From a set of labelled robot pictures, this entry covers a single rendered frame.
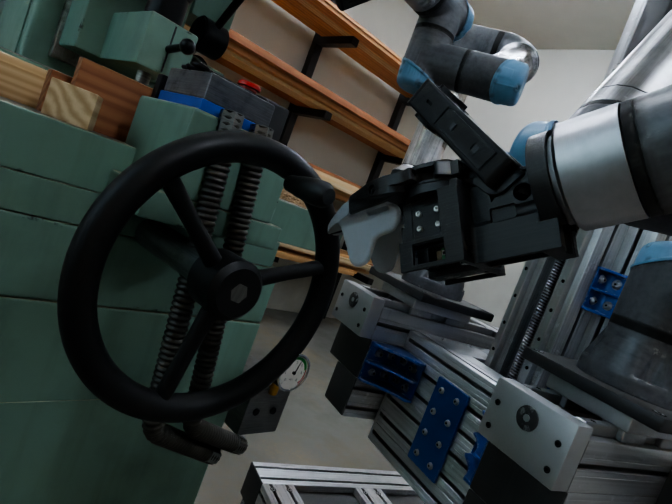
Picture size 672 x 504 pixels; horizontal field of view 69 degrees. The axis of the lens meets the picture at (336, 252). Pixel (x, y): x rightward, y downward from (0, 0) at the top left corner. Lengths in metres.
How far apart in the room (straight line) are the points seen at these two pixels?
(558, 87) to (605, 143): 4.00
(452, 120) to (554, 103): 3.89
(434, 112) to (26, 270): 0.44
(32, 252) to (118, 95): 0.21
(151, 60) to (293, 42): 2.97
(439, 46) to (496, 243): 0.64
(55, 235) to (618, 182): 0.52
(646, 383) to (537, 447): 0.19
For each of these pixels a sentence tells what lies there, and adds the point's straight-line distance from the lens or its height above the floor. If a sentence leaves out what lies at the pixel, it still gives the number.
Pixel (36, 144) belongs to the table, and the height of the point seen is 0.87.
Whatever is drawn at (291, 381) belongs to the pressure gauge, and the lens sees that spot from 0.78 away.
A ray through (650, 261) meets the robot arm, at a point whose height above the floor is 1.01.
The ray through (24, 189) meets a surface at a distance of 0.58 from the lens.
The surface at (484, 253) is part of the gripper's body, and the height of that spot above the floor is 0.92.
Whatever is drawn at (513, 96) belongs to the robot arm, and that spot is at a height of 1.20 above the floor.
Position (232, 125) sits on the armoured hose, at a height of 0.96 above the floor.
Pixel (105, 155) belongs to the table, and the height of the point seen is 0.88.
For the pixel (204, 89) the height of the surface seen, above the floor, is 0.98.
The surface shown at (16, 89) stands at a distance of 0.73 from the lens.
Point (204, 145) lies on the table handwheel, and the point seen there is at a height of 0.93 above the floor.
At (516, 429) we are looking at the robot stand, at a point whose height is 0.72.
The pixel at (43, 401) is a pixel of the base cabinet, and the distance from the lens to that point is 0.68.
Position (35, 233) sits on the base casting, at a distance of 0.60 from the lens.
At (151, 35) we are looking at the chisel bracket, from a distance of 0.73.
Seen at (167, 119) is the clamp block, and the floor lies 0.94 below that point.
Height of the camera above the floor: 0.91
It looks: 4 degrees down
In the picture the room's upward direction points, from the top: 21 degrees clockwise
